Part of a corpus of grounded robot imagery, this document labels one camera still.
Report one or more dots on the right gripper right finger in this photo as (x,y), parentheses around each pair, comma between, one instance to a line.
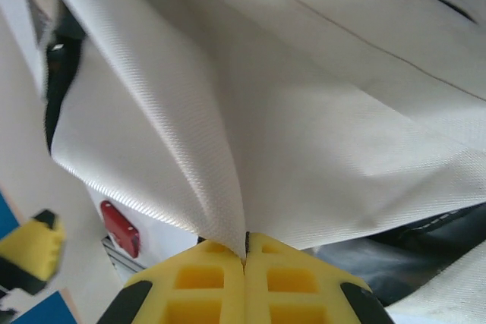
(292,286)

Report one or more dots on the red wallet case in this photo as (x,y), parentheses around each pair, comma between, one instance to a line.
(117,225)

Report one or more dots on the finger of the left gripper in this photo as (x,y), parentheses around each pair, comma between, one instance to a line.
(34,248)

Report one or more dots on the aluminium front rail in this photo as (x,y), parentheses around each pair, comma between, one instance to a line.
(121,261)

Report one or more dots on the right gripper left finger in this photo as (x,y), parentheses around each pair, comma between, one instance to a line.
(193,286)

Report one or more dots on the cream canvas backpack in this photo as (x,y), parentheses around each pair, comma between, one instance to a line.
(266,92)

